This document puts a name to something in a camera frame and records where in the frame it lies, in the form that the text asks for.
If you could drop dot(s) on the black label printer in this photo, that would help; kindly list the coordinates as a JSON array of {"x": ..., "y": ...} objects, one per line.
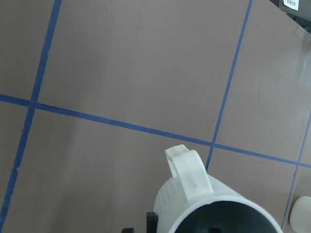
[{"x": 298, "y": 10}]

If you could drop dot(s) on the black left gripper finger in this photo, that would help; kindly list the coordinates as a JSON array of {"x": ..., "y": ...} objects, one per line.
[{"x": 151, "y": 224}]

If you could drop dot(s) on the white HOME mug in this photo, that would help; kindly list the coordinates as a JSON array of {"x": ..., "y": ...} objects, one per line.
[{"x": 192, "y": 201}]

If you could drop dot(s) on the cream lidded bin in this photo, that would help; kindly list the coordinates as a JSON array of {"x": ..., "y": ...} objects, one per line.
[{"x": 300, "y": 216}]

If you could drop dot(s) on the brown table mat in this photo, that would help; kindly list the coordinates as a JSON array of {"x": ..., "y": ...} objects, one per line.
[{"x": 92, "y": 92}]

